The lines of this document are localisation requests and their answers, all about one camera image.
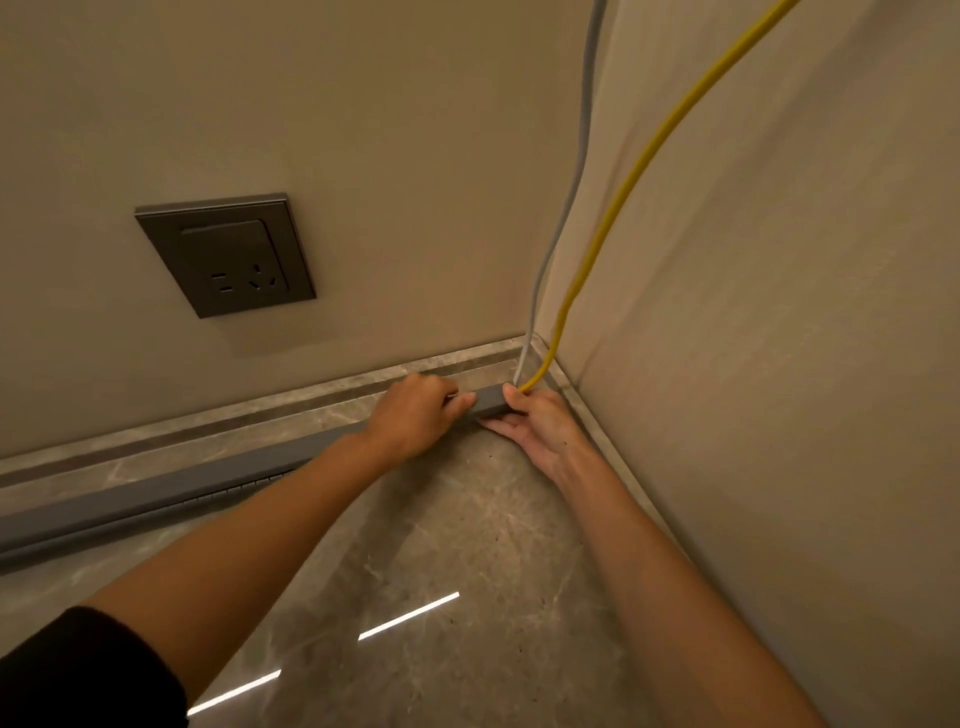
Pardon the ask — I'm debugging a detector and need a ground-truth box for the person's right hand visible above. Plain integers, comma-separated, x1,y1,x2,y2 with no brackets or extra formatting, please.
478,383,603,490

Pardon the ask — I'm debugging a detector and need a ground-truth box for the person's left hand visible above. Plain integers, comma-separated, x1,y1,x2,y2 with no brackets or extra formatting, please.
358,373,478,472

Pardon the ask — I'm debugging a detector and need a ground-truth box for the grey slotted cable duct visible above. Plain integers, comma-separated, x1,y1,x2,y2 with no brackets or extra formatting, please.
0,466,303,573

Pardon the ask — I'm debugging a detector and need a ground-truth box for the grey duct cover strip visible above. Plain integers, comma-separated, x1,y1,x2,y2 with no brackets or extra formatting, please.
0,384,519,558

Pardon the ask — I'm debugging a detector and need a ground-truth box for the yellow cable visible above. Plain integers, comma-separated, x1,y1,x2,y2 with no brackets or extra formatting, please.
518,0,802,394

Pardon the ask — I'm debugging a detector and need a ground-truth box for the grey cable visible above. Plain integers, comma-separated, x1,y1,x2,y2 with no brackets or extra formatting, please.
512,0,609,386

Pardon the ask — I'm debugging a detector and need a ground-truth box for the person's right forearm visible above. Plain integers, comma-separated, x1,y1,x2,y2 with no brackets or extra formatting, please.
558,458,828,728

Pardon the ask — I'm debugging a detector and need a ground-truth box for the person's left forearm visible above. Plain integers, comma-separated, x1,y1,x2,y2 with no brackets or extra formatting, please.
82,433,393,708

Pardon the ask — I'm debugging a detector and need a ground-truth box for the black sleeve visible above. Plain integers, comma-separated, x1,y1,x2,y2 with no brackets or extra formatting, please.
0,605,190,728

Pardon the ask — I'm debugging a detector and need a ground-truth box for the grey wall socket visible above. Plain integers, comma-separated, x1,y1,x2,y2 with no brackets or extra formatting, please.
134,194,318,321

